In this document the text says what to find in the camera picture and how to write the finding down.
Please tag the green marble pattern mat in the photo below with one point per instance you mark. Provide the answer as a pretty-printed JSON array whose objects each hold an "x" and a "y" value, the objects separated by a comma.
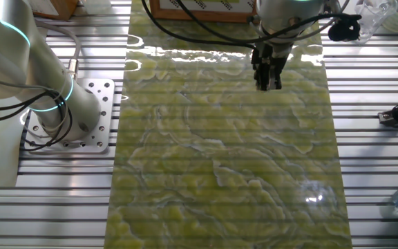
[{"x": 202, "y": 155}]

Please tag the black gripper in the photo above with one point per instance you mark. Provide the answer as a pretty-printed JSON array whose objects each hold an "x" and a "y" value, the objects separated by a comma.
[{"x": 268, "y": 62}]

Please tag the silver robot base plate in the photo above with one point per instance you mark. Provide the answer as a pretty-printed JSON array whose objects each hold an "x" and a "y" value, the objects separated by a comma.
[{"x": 103, "y": 89}]

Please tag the long wooden stick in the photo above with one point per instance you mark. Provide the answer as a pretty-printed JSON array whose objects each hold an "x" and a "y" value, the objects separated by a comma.
[{"x": 202, "y": 16}]

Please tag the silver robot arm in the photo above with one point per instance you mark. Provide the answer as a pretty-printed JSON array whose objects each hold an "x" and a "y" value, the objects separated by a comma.
[{"x": 47, "y": 69}]

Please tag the clear plastic cup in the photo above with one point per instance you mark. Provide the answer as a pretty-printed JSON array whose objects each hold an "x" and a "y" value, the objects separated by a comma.
[{"x": 371, "y": 17}]

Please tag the brown cardboard box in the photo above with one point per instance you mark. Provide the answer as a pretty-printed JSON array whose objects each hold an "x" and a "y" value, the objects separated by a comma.
[{"x": 55, "y": 8}]

